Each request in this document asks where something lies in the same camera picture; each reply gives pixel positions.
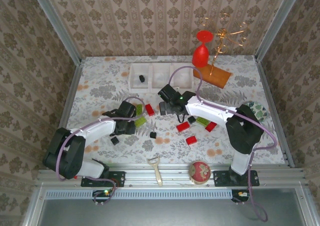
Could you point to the green lego brick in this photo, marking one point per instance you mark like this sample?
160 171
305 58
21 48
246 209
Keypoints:
140 121
139 109
203 121

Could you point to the black lego brick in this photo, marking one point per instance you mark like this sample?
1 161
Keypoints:
115 140
191 119
153 135
141 78

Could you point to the red lego brick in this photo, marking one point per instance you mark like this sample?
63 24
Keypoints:
210 126
182 126
150 109
191 140

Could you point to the white three-compartment container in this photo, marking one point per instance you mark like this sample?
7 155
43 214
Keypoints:
160 73

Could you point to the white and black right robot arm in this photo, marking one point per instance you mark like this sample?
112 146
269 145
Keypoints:
212 111

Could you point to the floral patterned table cover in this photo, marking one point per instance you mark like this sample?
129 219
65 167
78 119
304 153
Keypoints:
175 151

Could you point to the orange wooden base board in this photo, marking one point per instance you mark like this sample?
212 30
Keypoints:
217 77

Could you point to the cream bottle opener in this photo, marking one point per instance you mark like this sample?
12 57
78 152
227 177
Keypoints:
158 176

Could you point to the red upturned goblet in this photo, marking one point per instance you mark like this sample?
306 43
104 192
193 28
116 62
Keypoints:
200 56

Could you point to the round red floral tin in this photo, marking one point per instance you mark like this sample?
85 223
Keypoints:
200 172

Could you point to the green leaf patterned bowl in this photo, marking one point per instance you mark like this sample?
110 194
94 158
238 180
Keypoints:
259 109

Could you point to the grey metal sheet panel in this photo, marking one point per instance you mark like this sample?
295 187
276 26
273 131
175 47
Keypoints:
162 213

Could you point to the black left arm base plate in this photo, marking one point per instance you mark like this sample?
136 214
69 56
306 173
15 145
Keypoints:
117 178

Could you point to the aluminium table side rail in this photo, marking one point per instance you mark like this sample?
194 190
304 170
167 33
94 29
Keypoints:
72 93
283 141

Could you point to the aluminium mounting rail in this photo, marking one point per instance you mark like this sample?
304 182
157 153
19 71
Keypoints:
175 176

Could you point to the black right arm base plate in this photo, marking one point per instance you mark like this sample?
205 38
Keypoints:
220 178

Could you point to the aluminium corner post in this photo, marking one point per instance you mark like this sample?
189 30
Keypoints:
55 23
280 23

